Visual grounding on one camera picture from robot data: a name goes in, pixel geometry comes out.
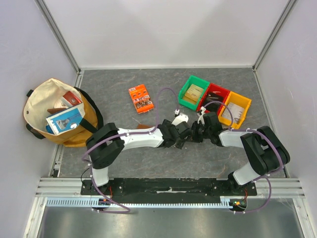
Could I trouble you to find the brown leather card wallet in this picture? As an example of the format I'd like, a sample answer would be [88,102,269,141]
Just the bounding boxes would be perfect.
[137,124,152,129]

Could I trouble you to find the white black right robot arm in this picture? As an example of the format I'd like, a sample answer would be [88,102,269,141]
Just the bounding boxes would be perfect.
[190,113,290,195]

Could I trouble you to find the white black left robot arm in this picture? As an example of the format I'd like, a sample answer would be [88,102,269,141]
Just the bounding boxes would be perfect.
[85,117,192,195]

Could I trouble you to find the black cards in red bin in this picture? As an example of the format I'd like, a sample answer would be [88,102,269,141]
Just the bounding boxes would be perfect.
[202,92,223,112]

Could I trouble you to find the white cards in yellow bin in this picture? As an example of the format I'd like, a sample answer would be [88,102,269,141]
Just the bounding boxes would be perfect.
[221,102,244,123]

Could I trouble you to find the gold cards in green bin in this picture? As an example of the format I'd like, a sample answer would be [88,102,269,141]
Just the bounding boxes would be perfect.
[182,84,203,104]

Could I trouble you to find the red plastic bin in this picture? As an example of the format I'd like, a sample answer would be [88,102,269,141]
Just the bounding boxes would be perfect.
[196,83,230,115]

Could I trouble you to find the yellow plastic bin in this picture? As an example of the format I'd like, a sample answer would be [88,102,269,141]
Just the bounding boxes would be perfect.
[218,91,252,129]

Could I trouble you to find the orange screw box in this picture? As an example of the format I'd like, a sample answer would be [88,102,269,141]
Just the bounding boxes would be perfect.
[128,84,155,114]

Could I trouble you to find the green plastic bin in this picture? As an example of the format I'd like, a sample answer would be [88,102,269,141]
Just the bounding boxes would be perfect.
[178,75,210,111]

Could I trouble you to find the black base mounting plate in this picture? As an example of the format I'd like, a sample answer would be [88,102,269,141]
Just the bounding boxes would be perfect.
[80,177,258,205]

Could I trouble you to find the blue white product box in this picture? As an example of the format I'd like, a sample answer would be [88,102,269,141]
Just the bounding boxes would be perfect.
[46,104,85,135]

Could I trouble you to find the red white product box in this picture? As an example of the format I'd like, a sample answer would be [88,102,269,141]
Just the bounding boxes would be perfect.
[60,91,82,108]

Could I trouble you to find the yellow canvas tote bag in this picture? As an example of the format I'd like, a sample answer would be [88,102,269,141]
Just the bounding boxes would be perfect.
[23,78,104,147]

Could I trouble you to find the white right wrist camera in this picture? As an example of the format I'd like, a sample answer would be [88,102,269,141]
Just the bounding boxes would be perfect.
[198,106,206,125]

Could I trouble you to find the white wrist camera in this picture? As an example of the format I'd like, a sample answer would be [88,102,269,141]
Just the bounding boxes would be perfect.
[198,106,206,125]
[172,109,189,126]

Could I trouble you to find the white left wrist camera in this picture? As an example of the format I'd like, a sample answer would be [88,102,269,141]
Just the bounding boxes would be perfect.
[172,109,189,126]

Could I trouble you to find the grey slotted cable duct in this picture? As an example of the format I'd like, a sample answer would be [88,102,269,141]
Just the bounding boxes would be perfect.
[46,197,233,209]

